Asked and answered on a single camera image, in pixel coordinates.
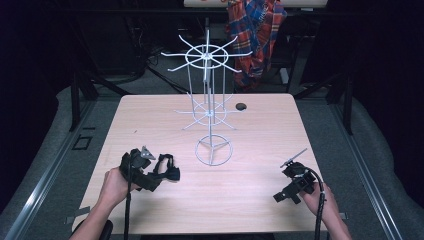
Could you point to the person's left hand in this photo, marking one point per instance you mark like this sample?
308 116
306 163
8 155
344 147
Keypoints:
113 188

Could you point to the plaid cloth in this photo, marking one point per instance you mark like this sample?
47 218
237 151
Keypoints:
255 30

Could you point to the person's right hand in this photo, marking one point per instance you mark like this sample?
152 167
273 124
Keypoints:
321 201

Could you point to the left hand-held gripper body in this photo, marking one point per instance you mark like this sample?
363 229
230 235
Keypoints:
138 175

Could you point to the black metal stand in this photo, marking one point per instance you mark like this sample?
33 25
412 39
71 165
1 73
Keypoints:
348 110
75 106

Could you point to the grey tape strip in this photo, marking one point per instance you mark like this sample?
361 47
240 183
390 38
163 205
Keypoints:
78 213

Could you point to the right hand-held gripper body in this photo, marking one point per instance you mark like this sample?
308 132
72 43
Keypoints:
301 176

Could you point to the aluminium floor rail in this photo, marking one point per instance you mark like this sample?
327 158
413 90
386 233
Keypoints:
376 200
33 200

